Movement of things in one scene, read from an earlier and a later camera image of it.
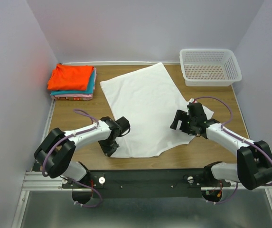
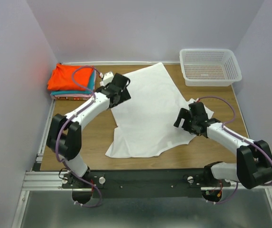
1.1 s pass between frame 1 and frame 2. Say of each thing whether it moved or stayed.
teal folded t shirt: stayed
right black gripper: stayed
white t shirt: stayed
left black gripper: moved
